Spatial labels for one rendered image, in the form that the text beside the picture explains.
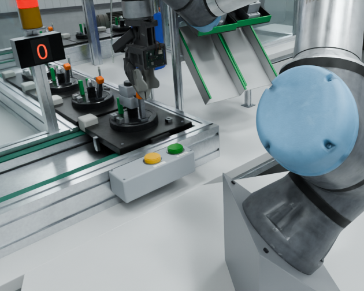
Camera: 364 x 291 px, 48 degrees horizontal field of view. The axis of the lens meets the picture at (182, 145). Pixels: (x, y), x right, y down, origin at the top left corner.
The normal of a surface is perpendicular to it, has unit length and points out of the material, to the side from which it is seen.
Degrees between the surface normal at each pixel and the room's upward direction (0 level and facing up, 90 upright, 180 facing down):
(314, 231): 68
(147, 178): 90
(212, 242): 0
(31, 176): 0
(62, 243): 0
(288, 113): 57
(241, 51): 45
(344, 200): 79
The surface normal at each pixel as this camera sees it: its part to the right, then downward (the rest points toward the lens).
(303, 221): -0.10, -0.16
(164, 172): 0.62, 0.31
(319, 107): -0.66, -0.19
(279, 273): 0.14, 0.44
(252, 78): 0.29, -0.37
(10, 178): -0.07, -0.89
